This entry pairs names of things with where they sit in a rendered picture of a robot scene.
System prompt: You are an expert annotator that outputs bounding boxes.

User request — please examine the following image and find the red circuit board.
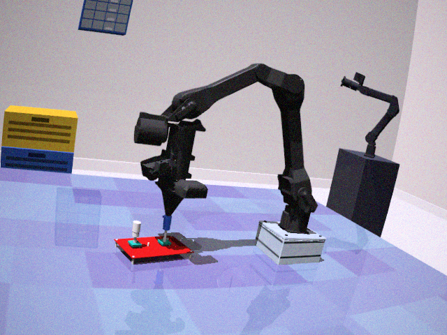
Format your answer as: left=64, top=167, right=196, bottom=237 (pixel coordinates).
left=114, top=215, right=194, bottom=265

